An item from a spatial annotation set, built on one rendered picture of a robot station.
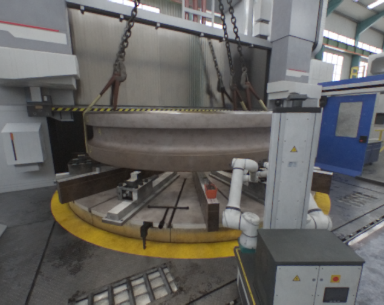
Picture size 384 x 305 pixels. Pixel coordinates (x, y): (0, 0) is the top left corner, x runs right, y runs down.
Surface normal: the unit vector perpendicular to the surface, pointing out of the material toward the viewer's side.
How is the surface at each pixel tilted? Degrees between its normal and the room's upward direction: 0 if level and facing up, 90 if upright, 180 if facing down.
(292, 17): 90
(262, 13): 90
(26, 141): 90
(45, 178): 90
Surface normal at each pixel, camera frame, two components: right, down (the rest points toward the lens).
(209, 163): 0.14, 0.20
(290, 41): 0.46, 0.18
